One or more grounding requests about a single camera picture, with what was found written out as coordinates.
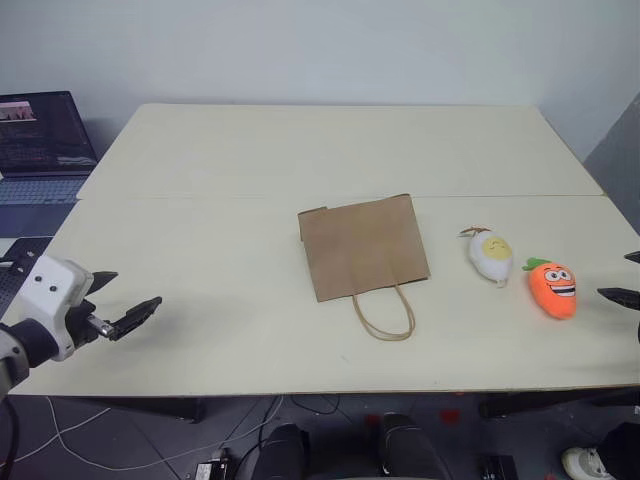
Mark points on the dark rounded shape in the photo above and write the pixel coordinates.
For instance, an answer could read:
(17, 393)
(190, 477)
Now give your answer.
(407, 447)
(282, 452)

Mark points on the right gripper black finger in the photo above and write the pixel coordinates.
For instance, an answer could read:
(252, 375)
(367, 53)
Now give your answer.
(625, 297)
(635, 257)

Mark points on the grey perforated metal plate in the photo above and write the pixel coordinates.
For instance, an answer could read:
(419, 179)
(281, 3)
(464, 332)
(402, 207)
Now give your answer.
(7, 292)

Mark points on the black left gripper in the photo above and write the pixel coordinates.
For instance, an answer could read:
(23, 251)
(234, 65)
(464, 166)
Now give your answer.
(80, 322)

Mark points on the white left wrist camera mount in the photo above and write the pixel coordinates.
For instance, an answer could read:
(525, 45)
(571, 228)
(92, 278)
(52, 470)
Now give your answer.
(50, 295)

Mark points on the white egg plush toy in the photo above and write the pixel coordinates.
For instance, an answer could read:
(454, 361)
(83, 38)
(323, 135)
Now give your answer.
(492, 255)

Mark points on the black box on floor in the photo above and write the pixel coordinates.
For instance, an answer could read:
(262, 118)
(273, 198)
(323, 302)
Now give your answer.
(212, 467)

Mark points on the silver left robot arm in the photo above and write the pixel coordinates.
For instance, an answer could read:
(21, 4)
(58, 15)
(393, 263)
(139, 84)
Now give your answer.
(20, 345)

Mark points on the orange carrot plush toy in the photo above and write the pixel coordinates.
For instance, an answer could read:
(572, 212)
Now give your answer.
(552, 292)

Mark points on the open dark laptop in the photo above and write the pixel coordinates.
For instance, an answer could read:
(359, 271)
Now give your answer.
(40, 135)

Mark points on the grey partition panel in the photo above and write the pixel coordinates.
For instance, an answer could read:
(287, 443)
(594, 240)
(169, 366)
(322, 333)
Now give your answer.
(617, 155)

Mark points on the black table foot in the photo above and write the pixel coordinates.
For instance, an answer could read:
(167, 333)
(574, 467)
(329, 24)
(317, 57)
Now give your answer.
(150, 407)
(550, 402)

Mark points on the white sneaker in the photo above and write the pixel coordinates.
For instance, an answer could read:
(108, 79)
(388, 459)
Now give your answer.
(587, 462)

